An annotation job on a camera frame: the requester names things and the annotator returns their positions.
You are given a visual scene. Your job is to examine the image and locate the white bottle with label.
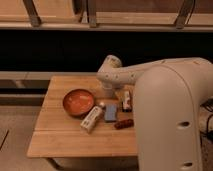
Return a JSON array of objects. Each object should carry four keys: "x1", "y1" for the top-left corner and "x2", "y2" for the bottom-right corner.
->
[{"x1": 80, "y1": 102, "x2": 106, "y2": 133}]

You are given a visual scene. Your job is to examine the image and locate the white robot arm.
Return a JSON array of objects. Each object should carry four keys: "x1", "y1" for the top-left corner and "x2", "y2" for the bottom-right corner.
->
[{"x1": 97, "y1": 55, "x2": 213, "y2": 171}]

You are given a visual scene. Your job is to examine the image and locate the orange ceramic bowl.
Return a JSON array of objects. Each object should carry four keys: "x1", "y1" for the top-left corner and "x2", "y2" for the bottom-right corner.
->
[{"x1": 62, "y1": 89, "x2": 95, "y2": 117}]

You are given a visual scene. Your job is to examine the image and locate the blue sponge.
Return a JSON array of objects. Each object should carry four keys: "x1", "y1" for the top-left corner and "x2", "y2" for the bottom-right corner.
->
[{"x1": 104, "y1": 104, "x2": 117, "y2": 122}]

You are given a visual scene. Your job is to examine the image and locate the brown sausage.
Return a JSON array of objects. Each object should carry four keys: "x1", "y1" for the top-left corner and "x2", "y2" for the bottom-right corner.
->
[{"x1": 114, "y1": 119, "x2": 134, "y2": 129}]

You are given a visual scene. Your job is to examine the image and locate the wooden table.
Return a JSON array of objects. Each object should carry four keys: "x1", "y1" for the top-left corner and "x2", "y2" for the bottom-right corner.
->
[{"x1": 27, "y1": 76, "x2": 137, "y2": 158}]

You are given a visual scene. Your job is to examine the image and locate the metal railing frame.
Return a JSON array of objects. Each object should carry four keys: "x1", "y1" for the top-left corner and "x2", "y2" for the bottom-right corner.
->
[{"x1": 0, "y1": 0, "x2": 213, "y2": 32}]

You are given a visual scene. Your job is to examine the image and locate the black cables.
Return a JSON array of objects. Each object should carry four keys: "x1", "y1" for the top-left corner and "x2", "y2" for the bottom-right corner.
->
[{"x1": 199, "y1": 99, "x2": 213, "y2": 144}]

